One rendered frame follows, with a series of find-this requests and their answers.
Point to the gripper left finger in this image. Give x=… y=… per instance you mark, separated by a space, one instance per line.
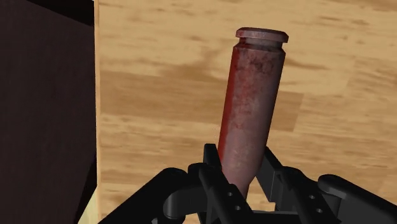
x=214 y=189

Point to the dark brown cabinet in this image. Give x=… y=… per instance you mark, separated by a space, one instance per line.
x=46 y=118

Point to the dark red cylindrical bottle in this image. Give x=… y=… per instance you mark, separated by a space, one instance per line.
x=249 y=108

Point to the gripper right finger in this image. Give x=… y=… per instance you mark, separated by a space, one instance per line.
x=297 y=192

